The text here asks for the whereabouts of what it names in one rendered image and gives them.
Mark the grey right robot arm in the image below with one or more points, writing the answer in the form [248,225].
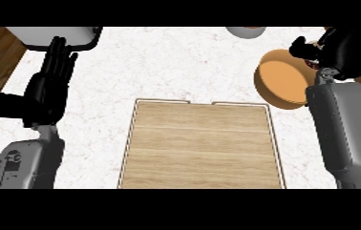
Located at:
[340,125]

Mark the brown wooden cabinet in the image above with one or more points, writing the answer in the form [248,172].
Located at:
[10,58]

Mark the orange pot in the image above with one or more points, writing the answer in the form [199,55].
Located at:
[282,81]

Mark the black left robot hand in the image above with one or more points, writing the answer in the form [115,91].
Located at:
[47,94]

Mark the wooden tray with white rim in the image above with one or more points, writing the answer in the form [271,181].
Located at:
[202,148]

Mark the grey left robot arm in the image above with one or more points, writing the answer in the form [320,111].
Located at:
[29,163]

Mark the white appliance with black rim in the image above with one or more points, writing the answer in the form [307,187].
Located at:
[47,35]

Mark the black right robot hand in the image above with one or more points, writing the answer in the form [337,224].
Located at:
[345,52]

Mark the grey bowl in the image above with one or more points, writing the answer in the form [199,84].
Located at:
[246,32]

